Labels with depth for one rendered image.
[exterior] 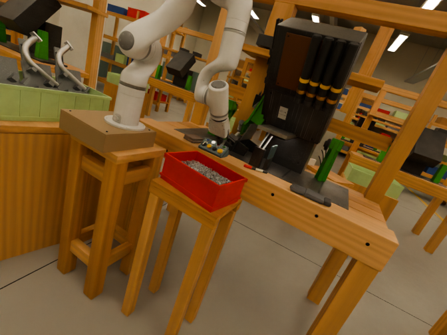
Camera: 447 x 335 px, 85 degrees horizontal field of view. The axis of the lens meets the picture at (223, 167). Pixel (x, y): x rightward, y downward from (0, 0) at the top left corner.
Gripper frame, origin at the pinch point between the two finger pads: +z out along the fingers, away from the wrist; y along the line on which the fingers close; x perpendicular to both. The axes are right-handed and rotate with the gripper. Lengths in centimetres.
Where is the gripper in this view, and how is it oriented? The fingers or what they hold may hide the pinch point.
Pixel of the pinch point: (219, 140)
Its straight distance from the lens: 124.7
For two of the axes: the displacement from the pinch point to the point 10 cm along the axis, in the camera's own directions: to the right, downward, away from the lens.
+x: 5.4, -6.5, 5.3
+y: 8.4, 4.1, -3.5
